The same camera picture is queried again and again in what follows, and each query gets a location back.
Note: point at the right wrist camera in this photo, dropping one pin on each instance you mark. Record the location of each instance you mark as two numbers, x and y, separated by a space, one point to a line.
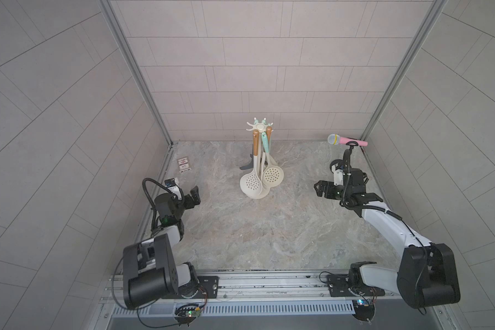
338 175

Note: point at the right green circuit board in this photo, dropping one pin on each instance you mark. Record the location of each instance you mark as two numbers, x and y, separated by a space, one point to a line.
364 310

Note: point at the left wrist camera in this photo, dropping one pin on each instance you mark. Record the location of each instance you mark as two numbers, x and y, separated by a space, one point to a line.
172 185

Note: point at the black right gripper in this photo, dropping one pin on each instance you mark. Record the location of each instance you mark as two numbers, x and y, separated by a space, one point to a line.
328 192

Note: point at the small red white card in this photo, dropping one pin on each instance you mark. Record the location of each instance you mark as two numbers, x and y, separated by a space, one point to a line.
184 164

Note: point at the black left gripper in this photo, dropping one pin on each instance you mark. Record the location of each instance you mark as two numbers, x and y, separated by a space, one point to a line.
194 199

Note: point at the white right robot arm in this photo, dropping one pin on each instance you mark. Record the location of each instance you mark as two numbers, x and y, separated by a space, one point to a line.
427 273

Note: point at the cream utensil rack stand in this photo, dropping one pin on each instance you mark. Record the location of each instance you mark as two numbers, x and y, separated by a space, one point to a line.
261 127

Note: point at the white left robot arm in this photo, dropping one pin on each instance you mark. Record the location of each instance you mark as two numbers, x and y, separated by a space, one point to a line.
149 268

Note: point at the green circuit board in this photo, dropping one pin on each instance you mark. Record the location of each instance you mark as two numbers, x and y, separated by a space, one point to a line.
364 310
186 314

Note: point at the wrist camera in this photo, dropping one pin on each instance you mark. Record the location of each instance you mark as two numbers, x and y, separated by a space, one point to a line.
172 185
338 175

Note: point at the pink toy microphone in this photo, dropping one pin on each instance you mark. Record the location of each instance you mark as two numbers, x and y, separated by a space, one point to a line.
335 139

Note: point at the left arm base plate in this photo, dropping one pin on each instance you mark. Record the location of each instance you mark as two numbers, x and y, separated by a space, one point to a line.
207 287

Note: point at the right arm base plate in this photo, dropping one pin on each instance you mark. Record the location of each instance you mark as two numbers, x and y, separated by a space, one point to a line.
339 286

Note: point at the aluminium mounting rail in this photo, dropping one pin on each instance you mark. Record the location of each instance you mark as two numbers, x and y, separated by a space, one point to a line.
253 293

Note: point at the left green circuit board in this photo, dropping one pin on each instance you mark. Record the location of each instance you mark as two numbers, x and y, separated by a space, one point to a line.
186 314

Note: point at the cream skimmer green handle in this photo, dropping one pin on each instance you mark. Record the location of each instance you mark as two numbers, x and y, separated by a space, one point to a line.
264 157

